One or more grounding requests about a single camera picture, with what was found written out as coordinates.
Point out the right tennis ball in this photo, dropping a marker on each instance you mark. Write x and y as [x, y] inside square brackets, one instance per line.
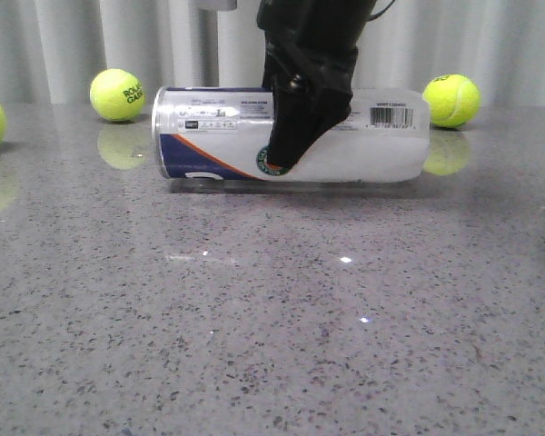
[454, 100]

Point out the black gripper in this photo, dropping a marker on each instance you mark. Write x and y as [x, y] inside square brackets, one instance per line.
[315, 41]

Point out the white blue tennis ball can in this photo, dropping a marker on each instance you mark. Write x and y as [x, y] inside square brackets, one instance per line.
[223, 134]

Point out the grey pleated curtain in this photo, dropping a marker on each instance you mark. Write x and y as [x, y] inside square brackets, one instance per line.
[51, 50]

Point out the tennis ball with Roland Garros text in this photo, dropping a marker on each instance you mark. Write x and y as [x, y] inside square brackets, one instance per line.
[116, 95]

